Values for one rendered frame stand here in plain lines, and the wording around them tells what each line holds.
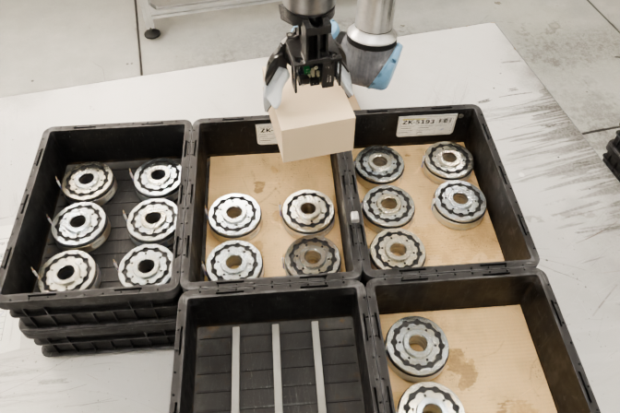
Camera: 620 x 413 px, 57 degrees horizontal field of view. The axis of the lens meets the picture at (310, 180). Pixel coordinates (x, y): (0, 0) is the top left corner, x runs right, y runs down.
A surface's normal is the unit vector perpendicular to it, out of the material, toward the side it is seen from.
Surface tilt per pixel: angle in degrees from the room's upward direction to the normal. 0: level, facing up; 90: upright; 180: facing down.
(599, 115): 0
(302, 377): 0
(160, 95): 0
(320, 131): 90
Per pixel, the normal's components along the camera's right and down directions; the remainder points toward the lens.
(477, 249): 0.00, -0.64
